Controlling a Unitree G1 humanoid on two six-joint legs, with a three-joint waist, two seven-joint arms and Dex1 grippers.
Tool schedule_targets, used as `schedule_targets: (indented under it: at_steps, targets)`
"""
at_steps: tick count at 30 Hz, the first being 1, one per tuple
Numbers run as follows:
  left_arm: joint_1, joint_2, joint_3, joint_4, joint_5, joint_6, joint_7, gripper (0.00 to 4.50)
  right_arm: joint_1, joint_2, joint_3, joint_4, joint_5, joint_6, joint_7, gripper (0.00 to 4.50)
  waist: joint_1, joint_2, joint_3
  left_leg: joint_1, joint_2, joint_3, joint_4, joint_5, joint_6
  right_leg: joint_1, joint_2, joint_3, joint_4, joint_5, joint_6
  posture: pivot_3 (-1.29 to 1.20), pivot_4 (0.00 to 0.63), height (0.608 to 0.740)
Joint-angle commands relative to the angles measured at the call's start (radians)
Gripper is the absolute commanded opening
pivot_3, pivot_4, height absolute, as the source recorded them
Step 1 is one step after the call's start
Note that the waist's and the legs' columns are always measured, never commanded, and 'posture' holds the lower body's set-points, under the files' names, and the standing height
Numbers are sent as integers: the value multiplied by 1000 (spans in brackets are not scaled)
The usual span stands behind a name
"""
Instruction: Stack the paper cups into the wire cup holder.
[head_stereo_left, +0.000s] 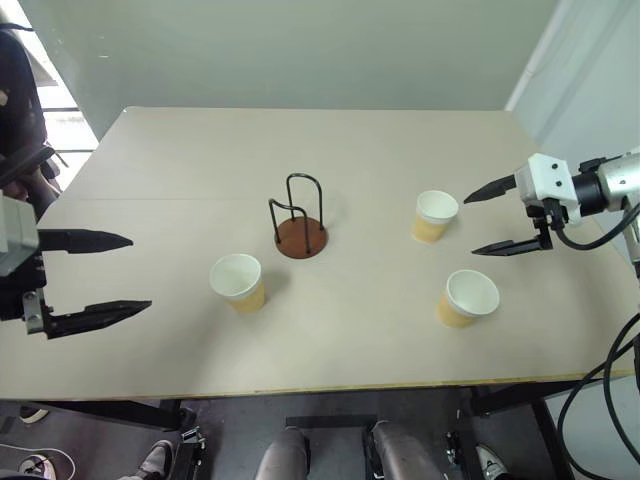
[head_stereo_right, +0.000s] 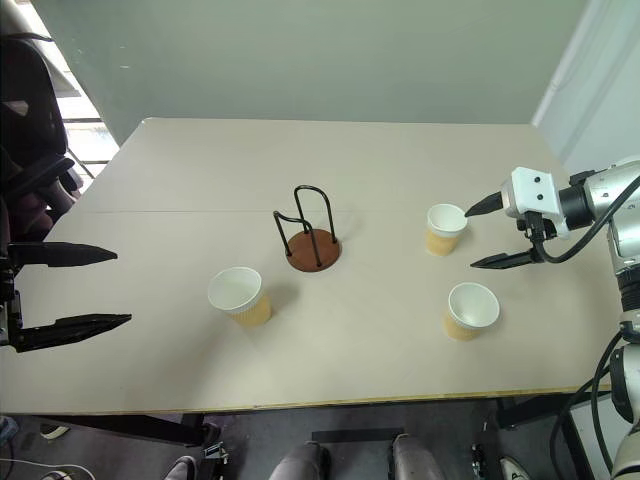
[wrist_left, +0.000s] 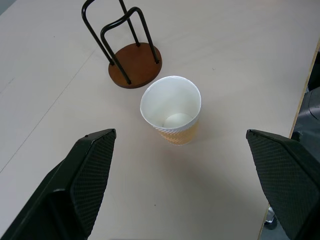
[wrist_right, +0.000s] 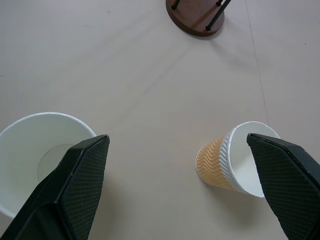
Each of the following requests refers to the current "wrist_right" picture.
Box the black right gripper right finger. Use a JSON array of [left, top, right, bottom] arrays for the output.
[[246, 133, 320, 240]]

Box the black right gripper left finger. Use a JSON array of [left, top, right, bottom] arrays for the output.
[[0, 134, 111, 240]]

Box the orange white ripple paper cup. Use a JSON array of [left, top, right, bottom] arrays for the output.
[[194, 121, 281, 198]]

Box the brown round wooden stand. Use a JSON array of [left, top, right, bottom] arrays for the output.
[[165, 0, 233, 38]]

